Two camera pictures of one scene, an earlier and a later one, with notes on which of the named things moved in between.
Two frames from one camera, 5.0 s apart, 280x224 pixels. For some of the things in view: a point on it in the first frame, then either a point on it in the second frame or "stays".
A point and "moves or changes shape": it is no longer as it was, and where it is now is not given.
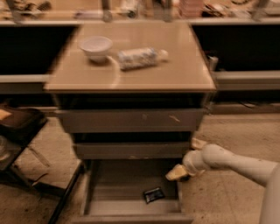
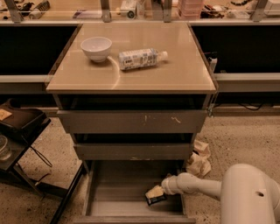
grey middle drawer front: x=86 y=150 stays
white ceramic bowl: x=96 y=47 stays
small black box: x=153 y=194 moves or changes shape
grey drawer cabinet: x=134 y=94 stays
